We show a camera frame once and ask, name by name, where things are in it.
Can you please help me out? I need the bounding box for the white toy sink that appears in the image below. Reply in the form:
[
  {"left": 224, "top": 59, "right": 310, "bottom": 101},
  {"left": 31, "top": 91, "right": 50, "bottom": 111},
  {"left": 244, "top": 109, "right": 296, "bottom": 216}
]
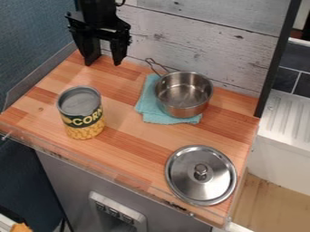
[{"left": 246, "top": 88, "right": 310, "bottom": 198}]

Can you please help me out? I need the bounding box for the light blue cloth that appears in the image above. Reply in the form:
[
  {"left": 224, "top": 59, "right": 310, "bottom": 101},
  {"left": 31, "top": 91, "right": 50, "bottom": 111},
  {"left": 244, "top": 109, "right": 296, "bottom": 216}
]
[{"left": 132, "top": 73, "right": 204, "bottom": 125}]

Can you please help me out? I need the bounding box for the yellow corn can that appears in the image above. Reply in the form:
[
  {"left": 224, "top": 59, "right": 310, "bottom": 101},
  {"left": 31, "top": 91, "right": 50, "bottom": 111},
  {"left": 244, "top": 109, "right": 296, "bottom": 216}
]
[{"left": 55, "top": 85, "right": 108, "bottom": 141}]

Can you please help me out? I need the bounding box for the silver lid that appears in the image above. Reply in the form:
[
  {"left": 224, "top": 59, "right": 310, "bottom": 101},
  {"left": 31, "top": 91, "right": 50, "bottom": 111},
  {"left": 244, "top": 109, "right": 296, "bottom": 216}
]
[{"left": 163, "top": 144, "right": 239, "bottom": 208}]

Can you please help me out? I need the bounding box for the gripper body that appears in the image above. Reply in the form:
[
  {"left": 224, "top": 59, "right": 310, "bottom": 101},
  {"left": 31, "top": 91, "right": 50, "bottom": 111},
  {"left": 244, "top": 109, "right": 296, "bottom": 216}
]
[{"left": 63, "top": 11, "right": 133, "bottom": 44}]

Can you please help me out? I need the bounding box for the silver pot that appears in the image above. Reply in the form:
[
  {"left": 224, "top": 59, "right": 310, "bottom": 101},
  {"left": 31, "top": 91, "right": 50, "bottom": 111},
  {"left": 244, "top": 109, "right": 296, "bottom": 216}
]
[{"left": 143, "top": 57, "right": 216, "bottom": 120}]

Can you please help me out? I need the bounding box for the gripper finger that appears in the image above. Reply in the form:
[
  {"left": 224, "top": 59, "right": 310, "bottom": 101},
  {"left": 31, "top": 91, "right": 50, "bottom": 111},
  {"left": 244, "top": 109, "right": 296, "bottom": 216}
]
[
  {"left": 71, "top": 30, "right": 103, "bottom": 67},
  {"left": 109, "top": 37, "right": 131, "bottom": 67}
]

